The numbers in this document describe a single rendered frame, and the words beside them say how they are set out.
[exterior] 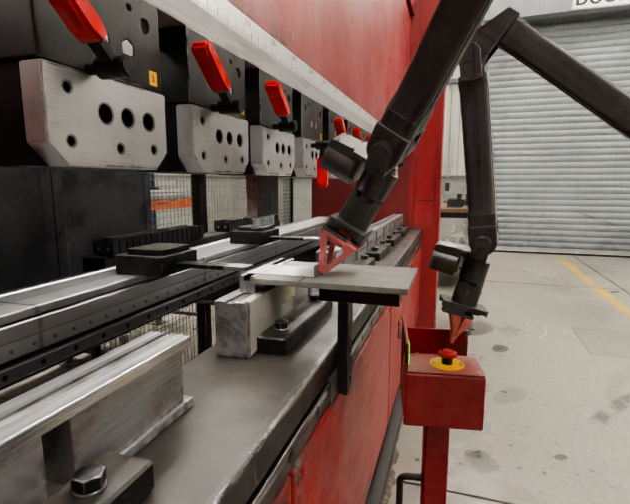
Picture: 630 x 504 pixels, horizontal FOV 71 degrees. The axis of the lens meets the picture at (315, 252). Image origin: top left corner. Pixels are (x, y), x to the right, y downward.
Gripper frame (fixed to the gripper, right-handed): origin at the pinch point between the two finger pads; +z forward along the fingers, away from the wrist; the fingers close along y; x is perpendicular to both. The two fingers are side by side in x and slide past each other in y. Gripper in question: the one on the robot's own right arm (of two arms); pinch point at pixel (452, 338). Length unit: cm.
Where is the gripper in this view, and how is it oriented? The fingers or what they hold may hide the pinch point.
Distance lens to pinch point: 110.8
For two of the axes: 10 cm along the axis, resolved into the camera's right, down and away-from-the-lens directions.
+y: -9.6, -2.6, 1.0
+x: -1.4, 1.6, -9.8
